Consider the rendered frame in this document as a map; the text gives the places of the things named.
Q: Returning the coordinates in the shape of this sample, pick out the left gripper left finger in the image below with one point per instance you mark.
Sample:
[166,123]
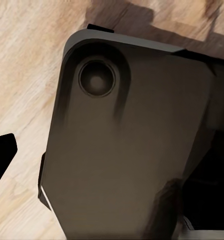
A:
[8,149]

